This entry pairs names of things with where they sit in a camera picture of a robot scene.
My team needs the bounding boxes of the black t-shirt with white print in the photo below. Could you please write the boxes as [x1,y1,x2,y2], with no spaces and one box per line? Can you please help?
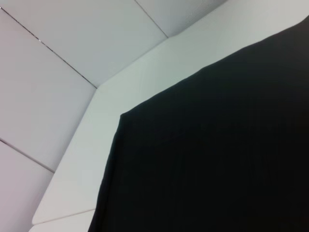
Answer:
[88,18,309,232]

